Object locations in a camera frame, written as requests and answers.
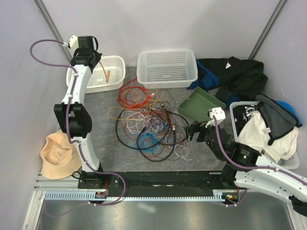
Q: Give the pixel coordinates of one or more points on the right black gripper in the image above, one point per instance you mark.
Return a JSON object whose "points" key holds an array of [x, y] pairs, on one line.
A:
{"points": [[196, 126]]}

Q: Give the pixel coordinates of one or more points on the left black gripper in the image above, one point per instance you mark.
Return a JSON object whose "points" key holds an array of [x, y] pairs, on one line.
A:
{"points": [[98, 57]]}

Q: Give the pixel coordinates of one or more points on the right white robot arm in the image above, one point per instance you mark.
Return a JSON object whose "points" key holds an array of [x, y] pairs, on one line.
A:
{"points": [[249, 169]]}

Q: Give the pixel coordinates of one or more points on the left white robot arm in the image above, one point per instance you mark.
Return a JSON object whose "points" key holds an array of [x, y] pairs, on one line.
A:
{"points": [[73, 118]]}

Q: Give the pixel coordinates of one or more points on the green plastic tray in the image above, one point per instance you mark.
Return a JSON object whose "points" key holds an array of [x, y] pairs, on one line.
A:
{"points": [[198, 104]]}

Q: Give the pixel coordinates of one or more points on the left white perforated basket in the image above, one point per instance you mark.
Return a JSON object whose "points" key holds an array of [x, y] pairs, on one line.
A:
{"points": [[108, 75]]}

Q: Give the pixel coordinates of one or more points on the white perforated basket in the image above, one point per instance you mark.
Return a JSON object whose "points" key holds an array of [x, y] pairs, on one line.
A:
{"points": [[108, 75], [172, 68]]}

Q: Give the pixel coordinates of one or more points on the white cloth garment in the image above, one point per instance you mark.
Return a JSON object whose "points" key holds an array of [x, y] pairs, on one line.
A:
{"points": [[254, 135]]}

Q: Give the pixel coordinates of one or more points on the black and blue jacket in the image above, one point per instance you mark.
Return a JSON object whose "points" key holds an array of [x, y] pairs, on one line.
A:
{"points": [[236, 79]]}

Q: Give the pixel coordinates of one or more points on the grey black-trimmed garment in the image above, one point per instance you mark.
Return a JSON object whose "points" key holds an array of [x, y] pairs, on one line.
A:
{"points": [[277, 118]]}

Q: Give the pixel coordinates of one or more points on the right white perforated basket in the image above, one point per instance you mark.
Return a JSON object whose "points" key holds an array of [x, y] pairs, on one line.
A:
{"points": [[172, 68]]}

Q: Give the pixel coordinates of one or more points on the blue cloth item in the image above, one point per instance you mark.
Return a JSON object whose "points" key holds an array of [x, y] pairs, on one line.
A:
{"points": [[289, 108]]}

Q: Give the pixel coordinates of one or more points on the white laundry bin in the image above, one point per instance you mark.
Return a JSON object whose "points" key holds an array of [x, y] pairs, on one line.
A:
{"points": [[291, 164]]}

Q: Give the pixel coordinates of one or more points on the beige bucket hat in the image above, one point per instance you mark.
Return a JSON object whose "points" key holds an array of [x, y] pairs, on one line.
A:
{"points": [[60, 158]]}

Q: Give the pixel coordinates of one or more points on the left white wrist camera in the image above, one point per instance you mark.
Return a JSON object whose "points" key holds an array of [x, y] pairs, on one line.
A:
{"points": [[72, 43]]}

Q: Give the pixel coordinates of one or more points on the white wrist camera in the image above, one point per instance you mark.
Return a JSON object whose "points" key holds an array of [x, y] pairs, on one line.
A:
{"points": [[216, 116], [72, 43]]}

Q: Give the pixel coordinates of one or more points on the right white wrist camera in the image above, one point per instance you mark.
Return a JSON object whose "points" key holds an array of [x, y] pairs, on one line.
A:
{"points": [[216, 116]]}

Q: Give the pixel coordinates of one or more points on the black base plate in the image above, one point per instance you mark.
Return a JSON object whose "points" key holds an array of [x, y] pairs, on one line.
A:
{"points": [[157, 183]]}

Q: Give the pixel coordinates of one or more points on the grey slotted cable duct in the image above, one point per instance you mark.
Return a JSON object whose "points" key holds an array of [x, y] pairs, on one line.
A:
{"points": [[215, 196]]}

